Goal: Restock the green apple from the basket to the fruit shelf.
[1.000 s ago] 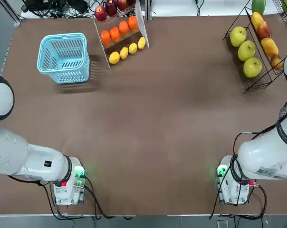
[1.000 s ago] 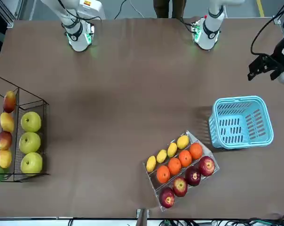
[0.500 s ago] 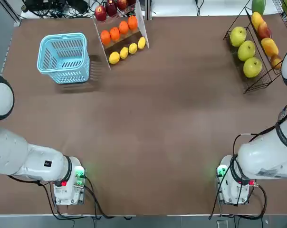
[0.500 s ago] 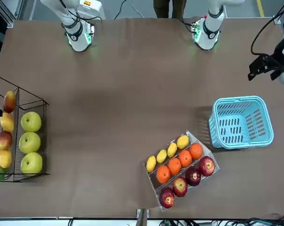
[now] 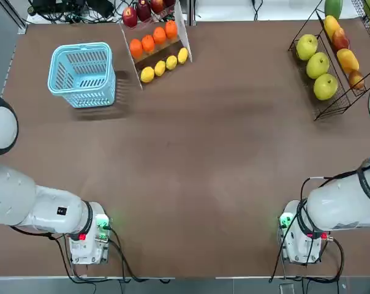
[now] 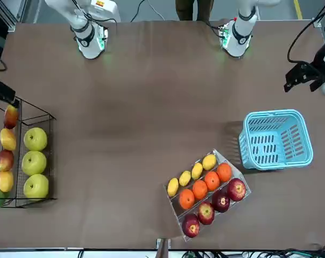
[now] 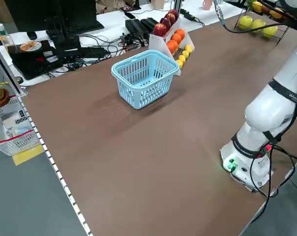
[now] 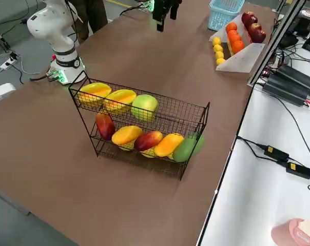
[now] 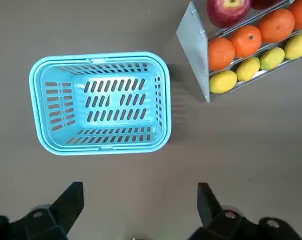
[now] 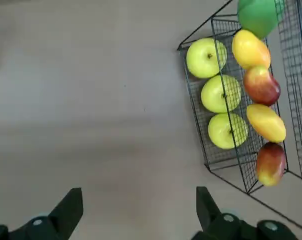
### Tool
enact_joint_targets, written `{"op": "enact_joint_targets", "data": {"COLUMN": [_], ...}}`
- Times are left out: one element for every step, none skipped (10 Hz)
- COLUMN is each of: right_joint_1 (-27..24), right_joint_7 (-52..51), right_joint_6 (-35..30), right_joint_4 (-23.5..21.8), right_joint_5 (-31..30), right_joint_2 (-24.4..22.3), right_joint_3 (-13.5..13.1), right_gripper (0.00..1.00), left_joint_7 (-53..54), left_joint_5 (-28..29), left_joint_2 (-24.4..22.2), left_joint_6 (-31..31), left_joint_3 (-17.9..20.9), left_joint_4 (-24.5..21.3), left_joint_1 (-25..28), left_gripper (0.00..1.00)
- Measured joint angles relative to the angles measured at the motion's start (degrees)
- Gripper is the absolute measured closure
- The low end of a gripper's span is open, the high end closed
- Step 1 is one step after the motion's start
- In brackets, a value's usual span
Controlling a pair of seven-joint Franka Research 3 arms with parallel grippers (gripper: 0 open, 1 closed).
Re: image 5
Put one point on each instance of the grey floor plate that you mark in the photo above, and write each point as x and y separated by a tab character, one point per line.
286	288

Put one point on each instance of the yellow lemon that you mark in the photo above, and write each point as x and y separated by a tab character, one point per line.
147	74
171	62
182	55
160	68

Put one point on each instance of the yellow mango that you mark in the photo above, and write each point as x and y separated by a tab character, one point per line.
331	26
348	60

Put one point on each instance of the red mango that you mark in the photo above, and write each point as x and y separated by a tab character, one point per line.
356	79
340	39

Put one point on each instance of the black power adapter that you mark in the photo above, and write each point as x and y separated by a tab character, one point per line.
100	7

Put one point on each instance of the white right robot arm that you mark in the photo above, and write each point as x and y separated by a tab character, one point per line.
341	208

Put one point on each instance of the large yellow-green apple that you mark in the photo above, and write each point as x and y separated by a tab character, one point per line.
307	46
317	65
325	86

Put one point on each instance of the clear acrylic tiered shelf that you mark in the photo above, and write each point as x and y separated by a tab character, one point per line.
186	46

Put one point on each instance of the light blue plastic basket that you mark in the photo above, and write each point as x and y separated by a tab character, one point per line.
84	45

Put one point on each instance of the red apple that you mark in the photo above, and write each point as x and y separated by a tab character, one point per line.
130	16
143	9
169	2
157	4

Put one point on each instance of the green mango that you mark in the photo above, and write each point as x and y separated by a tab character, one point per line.
333	7

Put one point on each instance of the grey metal post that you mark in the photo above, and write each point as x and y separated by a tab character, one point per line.
191	12

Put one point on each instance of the black electronic device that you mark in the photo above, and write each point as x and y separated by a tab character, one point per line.
71	4

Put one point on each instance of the orange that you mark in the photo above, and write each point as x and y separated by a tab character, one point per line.
171	29
136	48
159	35
148	43

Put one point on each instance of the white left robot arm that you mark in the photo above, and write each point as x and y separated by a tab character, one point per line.
13	196

